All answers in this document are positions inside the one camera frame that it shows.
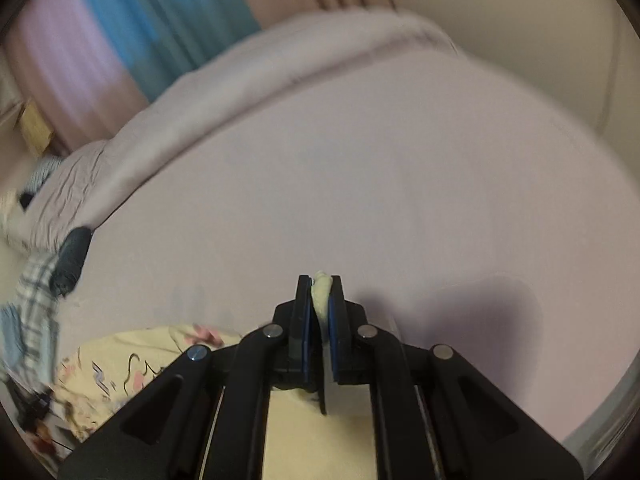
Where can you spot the dark grey rolled cloth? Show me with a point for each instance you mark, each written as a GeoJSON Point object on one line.
{"type": "Point", "coordinates": [72, 260]}

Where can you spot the folded pink duvet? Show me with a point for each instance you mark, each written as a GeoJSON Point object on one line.
{"type": "Point", "coordinates": [250, 75]}

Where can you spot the pink curtain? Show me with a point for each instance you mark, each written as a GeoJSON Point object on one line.
{"type": "Point", "coordinates": [70, 50]}

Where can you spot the pink bed blanket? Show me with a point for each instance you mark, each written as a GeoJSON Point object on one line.
{"type": "Point", "coordinates": [350, 170]}

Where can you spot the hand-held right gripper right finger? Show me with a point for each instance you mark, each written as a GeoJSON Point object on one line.
{"type": "Point", "coordinates": [337, 345]}

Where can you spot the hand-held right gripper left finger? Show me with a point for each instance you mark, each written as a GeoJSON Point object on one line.
{"type": "Point", "coordinates": [303, 342]}

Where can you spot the plaid cloth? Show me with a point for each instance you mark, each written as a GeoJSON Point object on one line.
{"type": "Point", "coordinates": [35, 310]}

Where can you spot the cardboard box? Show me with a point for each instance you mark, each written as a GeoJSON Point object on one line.
{"type": "Point", "coordinates": [36, 127]}

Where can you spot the yellow cartoon print pants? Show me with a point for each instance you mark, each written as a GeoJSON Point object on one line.
{"type": "Point", "coordinates": [130, 360]}

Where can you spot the striped cloth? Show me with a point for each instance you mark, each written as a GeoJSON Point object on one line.
{"type": "Point", "coordinates": [45, 172]}

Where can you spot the blue curtain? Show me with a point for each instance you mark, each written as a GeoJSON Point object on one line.
{"type": "Point", "coordinates": [165, 20]}

